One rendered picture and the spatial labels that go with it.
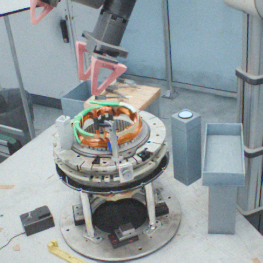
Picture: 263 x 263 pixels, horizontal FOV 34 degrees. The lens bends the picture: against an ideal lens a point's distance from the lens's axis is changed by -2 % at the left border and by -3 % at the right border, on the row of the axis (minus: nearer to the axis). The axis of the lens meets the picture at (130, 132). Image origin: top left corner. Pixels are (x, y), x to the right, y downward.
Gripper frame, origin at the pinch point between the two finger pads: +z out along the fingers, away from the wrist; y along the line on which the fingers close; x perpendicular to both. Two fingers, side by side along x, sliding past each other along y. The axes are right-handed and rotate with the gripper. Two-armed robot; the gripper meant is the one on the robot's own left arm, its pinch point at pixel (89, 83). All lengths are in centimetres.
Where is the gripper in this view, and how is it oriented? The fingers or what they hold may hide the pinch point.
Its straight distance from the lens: 87.9
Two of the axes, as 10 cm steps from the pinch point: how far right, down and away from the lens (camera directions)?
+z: -3.6, 8.8, 3.2
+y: 3.8, 4.4, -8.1
